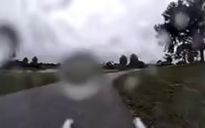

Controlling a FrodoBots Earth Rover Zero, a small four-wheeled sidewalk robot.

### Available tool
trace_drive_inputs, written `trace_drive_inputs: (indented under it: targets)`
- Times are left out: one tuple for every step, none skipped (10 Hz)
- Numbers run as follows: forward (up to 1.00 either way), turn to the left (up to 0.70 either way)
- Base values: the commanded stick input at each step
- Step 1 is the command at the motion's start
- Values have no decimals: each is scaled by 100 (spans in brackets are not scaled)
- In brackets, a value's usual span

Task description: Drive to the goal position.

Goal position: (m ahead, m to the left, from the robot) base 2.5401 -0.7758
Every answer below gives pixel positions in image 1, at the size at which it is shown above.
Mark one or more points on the distant clump of trees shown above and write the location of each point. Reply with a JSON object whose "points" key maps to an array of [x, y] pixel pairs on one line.
{"points": [[128, 62]]}

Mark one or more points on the grey asphalt path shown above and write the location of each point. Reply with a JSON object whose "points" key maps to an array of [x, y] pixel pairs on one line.
{"points": [[100, 110]]}

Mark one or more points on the robot's own part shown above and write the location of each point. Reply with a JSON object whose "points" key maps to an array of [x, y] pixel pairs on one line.
{"points": [[68, 123], [139, 122]]}

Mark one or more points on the distant low tree line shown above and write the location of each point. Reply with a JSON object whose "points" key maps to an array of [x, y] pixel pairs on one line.
{"points": [[30, 63]]}

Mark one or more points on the grass verge with slope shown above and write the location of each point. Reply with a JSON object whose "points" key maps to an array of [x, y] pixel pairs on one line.
{"points": [[180, 96]]}

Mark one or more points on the flat grass verge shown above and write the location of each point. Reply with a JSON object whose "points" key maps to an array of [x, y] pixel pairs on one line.
{"points": [[16, 83]]}

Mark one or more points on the tall leafy tree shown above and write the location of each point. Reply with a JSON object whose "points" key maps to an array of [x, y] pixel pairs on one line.
{"points": [[186, 33]]}

